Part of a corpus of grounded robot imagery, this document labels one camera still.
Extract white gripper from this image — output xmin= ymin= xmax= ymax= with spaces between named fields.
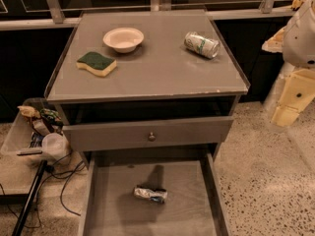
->
xmin=262 ymin=0 xmax=315 ymax=127

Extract silver blue redbull can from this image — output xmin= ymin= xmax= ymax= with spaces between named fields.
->
xmin=133 ymin=187 xmax=168 ymax=204

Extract green and white soda can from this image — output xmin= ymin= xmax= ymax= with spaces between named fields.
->
xmin=184 ymin=31 xmax=221 ymax=59

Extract grey cabinet with counter top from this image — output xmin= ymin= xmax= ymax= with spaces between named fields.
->
xmin=43 ymin=9 xmax=251 ymax=169

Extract round metal drawer knob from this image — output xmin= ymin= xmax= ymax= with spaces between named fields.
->
xmin=148 ymin=132 xmax=157 ymax=142

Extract open grey middle drawer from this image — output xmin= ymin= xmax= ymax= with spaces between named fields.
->
xmin=78 ymin=155 xmax=231 ymax=236

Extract grey upper drawer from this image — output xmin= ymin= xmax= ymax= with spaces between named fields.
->
xmin=63 ymin=116 xmax=233 ymax=151

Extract yellow object on railing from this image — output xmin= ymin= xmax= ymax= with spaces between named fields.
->
xmin=291 ymin=0 xmax=306 ymax=11

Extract white paper bowl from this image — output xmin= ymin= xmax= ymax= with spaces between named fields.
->
xmin=103 ymin=28 xmax=144 ymax=53

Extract green and yellow sponge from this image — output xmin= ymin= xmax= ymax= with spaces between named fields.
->
xmin=76 ymin=52 xmax=117 ymax=77

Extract crumpled snack bags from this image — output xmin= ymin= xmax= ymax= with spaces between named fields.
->
xmin=19 ymin=105 xmax=63 ymax=136

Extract clear plastic cup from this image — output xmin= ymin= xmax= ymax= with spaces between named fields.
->
xmin=42 ymin=133 xmax=70 ymax=159

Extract black tripod leg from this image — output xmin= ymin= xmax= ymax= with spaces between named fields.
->
xmin=12 ymin=160 xmax=47 ymax=236

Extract black floor cable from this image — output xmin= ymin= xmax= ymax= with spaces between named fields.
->
xmin=0 ymin=149 xmax=87 ymax=229

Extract metal railing frame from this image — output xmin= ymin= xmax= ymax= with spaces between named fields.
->
xmin=0 ymin=0 xmax=293 ymax=30

